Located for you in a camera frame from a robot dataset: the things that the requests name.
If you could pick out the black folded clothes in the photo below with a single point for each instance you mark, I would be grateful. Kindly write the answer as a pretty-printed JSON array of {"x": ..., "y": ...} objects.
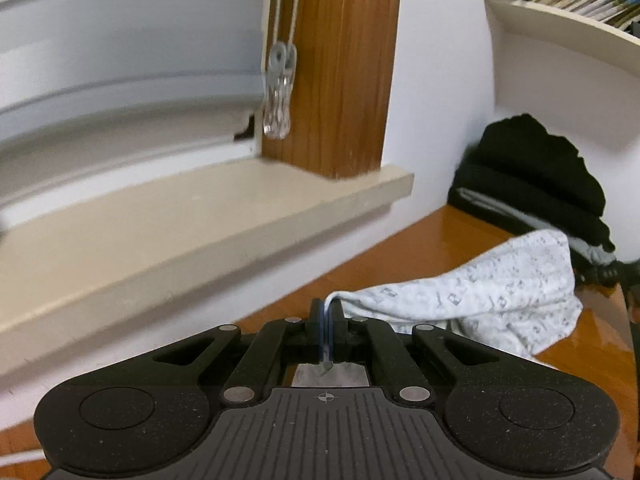
[{"x": 530, "y": 170}]

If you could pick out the white window blind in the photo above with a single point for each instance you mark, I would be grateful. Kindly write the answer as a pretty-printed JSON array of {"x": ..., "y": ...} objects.
[{"x": 125, "y": 50}]

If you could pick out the cream wall shelf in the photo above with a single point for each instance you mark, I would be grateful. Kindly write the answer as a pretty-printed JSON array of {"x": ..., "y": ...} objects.
[{"x": 560, "y": 70}]

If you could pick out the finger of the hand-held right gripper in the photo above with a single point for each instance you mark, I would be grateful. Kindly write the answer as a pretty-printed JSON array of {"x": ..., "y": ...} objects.
[{"x": 605, "y": 272}]

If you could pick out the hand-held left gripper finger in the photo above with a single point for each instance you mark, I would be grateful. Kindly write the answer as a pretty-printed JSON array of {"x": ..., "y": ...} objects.
[
  {"x": 318, "y": 332},
  {"x": 331, "y": 332}
]

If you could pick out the grey folded garment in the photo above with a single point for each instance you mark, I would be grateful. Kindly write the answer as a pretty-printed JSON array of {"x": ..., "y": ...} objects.
[{"x": 505, "y": 207}]

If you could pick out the white patterned garment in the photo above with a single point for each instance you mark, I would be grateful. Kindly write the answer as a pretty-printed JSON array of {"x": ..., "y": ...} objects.
[{"x": 490, "y": 290}]

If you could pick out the wooden window frame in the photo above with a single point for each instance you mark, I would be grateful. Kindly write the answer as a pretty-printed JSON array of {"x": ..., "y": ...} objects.
[{"x": 340, "y": 60}]

